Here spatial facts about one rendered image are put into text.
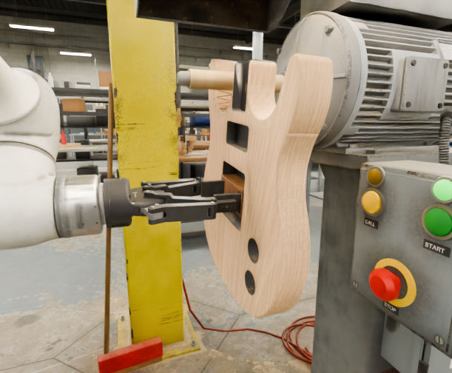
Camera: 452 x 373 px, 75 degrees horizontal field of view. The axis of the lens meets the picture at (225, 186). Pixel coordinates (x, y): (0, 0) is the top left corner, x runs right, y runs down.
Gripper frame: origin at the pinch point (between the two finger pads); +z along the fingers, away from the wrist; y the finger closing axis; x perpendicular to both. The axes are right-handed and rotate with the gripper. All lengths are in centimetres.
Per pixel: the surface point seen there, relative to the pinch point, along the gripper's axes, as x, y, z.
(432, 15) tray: 33, -2, 40
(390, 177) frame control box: 7.6, 18.7, 14.4
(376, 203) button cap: 3.9, 17.8, 13.9
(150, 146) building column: -8, -92, -4
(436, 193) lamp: 7.7, 24.9, 13.8
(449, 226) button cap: 4.8, 27.1, 13.9
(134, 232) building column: -48, -88, -13
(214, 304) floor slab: -118, -109, 37
